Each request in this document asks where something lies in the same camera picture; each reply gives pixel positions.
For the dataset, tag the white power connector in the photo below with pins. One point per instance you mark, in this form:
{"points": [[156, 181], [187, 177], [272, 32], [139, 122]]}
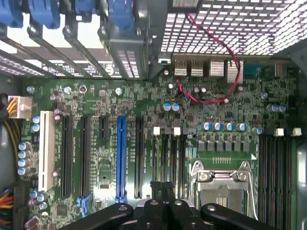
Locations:
{"points": [[22, 106]]}

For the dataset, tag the blue expansion slot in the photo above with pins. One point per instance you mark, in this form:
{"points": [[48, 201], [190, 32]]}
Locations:
{"points": [[121, 155]]}

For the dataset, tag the green motherboard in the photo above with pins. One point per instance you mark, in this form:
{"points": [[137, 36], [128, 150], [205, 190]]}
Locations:
{"points": [[148, 100]]}

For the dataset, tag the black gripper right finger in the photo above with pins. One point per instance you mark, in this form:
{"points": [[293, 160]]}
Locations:
{"points": [[180, 215]]}

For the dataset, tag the short black expansion slot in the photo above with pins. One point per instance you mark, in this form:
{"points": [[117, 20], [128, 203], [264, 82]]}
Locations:
{"points": [[103, 128]]}

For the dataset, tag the steel locking lever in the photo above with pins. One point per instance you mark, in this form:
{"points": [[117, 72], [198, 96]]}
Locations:
{"points": [[252, 191]]}

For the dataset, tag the silver CPU socket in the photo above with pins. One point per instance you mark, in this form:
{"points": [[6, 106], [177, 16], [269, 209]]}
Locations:
{"points": [[242, 177]]}

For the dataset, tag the blue board connector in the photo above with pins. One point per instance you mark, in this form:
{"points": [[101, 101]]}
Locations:
{"points": [[84, 206]]}

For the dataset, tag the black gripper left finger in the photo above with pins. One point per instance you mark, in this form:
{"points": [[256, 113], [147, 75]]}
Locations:
{"points": [[153, 215]]}

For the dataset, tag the grey metal PC case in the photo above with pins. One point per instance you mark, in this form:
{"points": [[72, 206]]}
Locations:
{"points": [[216, 36]]}

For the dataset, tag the metal socket cover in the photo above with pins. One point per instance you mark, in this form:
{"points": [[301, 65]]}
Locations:
{"points": [[223, 177]]}

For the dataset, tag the black RAM slot white latch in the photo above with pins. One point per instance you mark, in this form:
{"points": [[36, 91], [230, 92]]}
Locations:
{"points": [[273, 179], [289, 179], [156, 153], [175, 155]]}

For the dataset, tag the white expansion slot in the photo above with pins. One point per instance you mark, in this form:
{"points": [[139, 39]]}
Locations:
{"points": [[46, 148]]}

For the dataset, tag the long black expansion slot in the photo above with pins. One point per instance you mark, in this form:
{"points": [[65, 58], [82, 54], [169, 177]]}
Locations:
{"points": [[66, 155], [139, 155], [85, 155]]}

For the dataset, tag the silver rear port housing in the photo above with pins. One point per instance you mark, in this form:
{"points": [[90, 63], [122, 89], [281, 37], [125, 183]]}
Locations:
{"points": [[180, 67], [233, 70], [217, 69], [197, 67]]}

